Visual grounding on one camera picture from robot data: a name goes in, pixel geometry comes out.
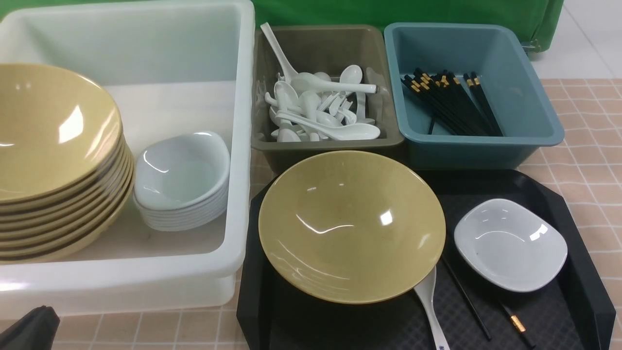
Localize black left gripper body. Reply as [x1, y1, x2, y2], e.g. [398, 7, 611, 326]
[0, 306, 60, 350]

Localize yellow noodle bowl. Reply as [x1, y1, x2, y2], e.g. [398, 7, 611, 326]
[258, 151, 447, 304]

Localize white soup spoon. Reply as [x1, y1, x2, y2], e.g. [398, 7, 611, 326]
[413, 266, 449, 350]

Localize white square sauce dish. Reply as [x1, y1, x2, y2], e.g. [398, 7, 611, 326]
[453, 198, 569, 293]

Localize black chopstick gold band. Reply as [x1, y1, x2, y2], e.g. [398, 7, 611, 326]
[496, 297, 536, 350]

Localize stack of yellow bowls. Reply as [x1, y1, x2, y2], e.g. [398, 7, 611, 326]
[0, 63, 135, 265]

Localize stack of white dishes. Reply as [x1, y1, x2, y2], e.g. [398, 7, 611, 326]
[133, 131, 230, 232]

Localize large white plastic bin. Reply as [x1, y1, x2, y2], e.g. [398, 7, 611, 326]
[0, 0, 255, 320]

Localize pile of white spoons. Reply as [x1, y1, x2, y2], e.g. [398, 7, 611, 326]
[260, 23, 380, 142]

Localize olive brown spoon bin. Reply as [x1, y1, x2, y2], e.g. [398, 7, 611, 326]
[251, 25, 406, 174]

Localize bundle of black chopsticks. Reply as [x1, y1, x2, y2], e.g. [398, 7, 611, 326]
[400, 68, 504, 137]

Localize blue chopstick bin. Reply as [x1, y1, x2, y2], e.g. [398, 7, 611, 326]
[384, 22, 564, 169]

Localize black serving tray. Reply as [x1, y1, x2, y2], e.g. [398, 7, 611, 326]
[236, 169, 616, 350]

